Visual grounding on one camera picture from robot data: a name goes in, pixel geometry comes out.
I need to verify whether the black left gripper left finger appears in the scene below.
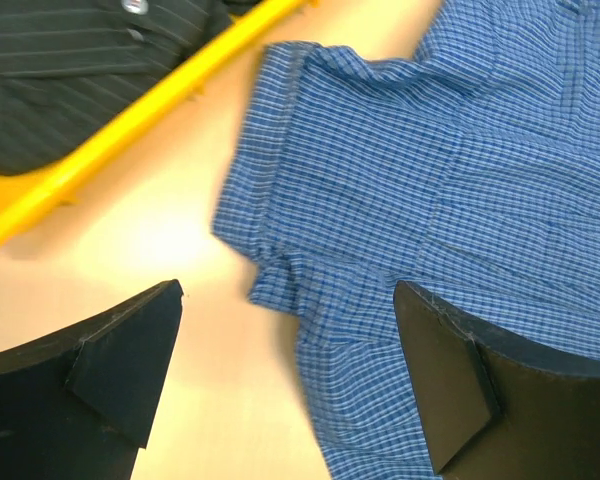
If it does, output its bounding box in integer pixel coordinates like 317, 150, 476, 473
0, 280, 183, 480

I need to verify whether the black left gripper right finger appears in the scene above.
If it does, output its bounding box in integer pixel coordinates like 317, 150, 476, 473
394, 281, 600, 479

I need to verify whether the blue plaid long sleeve shirt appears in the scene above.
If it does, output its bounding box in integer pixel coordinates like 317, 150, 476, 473
213, 1, 600, 479

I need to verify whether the yellow plastic bin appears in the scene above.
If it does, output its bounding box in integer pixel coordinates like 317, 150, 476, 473
0, 1, 299, 246

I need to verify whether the black striped shirt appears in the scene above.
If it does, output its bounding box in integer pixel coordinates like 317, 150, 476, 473
0, 0, 256, 176

